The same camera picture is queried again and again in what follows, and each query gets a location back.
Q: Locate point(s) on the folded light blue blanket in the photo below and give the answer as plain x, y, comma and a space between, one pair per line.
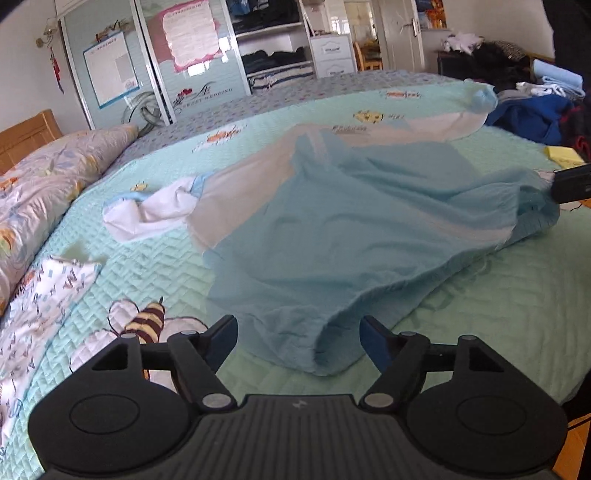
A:
558, 74

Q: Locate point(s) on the floral pillow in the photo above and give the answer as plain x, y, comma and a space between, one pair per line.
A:
46, 184

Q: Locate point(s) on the pile of dark clothes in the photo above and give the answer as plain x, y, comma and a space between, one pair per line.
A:
498, 64

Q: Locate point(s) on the blue quilted sweater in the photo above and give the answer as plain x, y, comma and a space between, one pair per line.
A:
531, 115

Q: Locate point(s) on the folded dark clothes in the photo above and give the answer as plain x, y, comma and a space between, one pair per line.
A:
277, 60

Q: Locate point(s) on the white crumpled clothes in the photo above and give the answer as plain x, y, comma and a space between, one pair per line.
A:
461, 42

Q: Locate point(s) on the letter print white blanket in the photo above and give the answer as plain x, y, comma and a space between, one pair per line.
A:
32, 323

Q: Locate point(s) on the blue framed chart poster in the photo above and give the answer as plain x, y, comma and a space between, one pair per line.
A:
111, 69

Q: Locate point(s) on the mint green quilted bedspread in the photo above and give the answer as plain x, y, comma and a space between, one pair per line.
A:
485, 314

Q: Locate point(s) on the white door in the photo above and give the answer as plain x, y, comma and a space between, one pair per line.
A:
397, 41

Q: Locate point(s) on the navy sweater red stripes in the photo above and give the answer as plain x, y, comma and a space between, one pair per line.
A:
579, 134

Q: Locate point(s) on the colourful bags and packets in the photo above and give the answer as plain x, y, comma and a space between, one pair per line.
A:
429, 14

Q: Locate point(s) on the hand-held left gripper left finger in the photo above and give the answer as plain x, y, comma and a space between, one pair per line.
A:
224, 339

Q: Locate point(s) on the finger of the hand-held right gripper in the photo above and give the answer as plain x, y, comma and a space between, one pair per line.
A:
572, 184

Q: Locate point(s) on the pink bordered poster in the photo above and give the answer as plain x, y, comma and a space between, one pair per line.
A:
189, 32

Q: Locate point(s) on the white wardrobe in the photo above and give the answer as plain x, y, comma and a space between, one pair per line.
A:
207, 92

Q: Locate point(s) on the wooden chair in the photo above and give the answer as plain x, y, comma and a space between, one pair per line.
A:
369, 55

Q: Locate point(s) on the wooden headboard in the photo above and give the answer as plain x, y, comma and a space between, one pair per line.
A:
27, 138

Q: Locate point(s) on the white grey garment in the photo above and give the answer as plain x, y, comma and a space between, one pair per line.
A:
535, 88

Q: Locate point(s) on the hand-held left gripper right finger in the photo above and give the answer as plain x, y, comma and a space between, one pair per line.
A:
374, 344

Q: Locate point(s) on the white drawer unit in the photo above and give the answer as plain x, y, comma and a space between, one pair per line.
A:
332, 50

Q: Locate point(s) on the striped folded bedding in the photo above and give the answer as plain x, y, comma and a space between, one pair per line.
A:
281, 78

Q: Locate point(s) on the wall lamp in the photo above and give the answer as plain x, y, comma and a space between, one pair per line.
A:
46, 32

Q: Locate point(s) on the light blue white jacket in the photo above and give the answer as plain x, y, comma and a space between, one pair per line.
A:
346, 221

